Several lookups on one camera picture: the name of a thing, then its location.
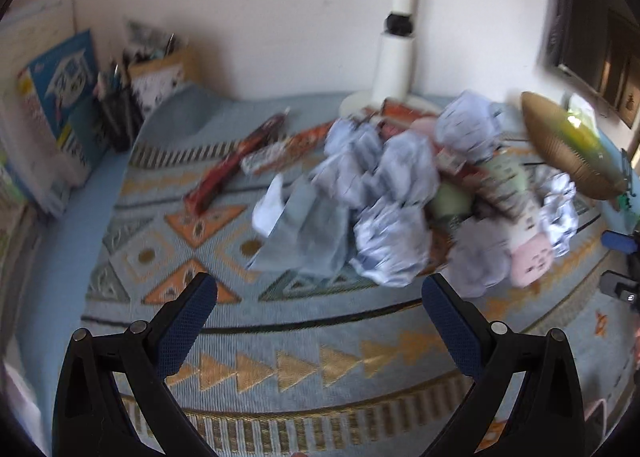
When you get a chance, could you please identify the white desk lamp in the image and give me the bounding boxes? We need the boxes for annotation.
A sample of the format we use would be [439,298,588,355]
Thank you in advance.
[338,0,437,119]

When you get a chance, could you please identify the orange anime snack wrapper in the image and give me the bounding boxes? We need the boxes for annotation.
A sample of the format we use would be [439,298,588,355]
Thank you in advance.
[241,120,335,175]

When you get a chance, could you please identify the brown woven basket bowl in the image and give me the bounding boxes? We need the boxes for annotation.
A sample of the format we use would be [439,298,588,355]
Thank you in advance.
[521,92,627,200]

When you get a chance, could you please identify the black mesh pen holder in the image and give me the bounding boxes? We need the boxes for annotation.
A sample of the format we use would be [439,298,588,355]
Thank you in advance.
[94,61,143,152]

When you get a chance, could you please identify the blue cover book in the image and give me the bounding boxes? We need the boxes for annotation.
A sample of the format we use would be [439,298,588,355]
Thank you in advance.
[17,30,108,187]

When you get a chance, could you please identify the crumpled paper in bowl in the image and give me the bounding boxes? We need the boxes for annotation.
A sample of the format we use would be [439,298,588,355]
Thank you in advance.
[435,91,501,163]

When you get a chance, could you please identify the dark red long snack box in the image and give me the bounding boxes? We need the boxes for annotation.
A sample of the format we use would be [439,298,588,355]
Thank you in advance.
[183,109,288,216]

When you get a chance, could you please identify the three-ball plush dango toy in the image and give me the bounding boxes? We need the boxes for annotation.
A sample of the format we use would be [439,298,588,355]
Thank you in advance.
[482,152,554,288]

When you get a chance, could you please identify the wooden organizer box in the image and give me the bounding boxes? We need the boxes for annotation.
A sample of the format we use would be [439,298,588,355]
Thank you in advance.
[128,46,203,119]

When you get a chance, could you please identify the patterned blue orange rug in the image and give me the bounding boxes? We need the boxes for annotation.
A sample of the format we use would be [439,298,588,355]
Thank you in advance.
[79,86,637,457]

